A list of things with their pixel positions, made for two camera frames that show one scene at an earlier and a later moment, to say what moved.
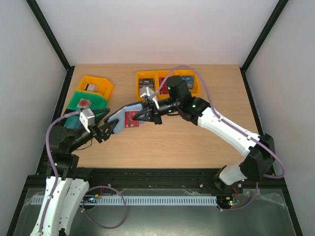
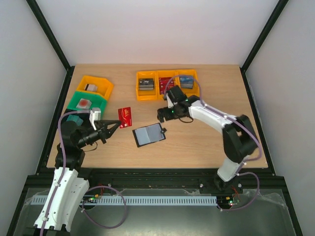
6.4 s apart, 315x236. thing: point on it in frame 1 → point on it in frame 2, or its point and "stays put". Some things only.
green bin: x=98 y=102 stays put
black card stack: x=148 y=82 stays put
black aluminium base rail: x=154 y=179 stays put
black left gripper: x=98 y=133 stays put
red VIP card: x=129 y=122 → x=125 y=116
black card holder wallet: x=120 y=114 → x=149 y=134
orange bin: x=104 y=86 stays put
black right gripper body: x=155 y=112 → x=163 y=114
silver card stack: x=91 y=87 stays put
